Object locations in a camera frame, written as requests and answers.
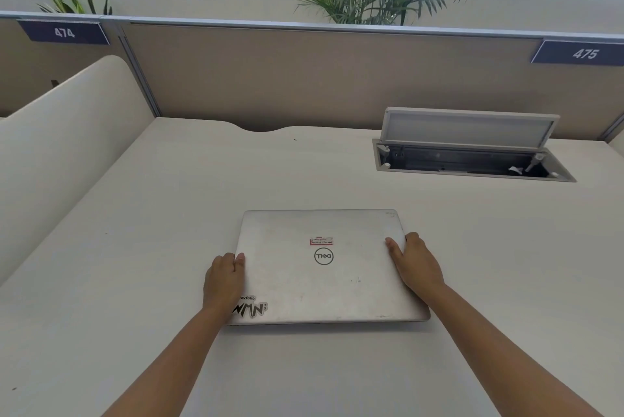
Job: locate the person's right thumb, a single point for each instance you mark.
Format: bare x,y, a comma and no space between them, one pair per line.
393,246

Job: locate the silver laptop with stickers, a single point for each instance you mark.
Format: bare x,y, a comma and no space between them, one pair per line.
321,270

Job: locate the person's left forearm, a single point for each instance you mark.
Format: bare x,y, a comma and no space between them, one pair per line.
165,358

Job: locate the beige desk partition panel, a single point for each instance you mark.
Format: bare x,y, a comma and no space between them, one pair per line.
341,70

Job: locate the person's left hand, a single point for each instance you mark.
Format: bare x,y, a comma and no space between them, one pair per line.
220,285

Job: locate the person's left thumb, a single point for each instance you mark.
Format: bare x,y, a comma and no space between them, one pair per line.
239,261

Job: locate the curved cream side divider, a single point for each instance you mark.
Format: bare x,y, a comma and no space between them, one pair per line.
63,148

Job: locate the person's right hand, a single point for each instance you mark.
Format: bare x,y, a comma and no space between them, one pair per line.
418,268

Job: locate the person's right forearm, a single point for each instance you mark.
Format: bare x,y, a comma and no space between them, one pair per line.
512,358

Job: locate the blue desk number sign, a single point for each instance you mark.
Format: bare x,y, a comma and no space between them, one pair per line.
582,53
63,32

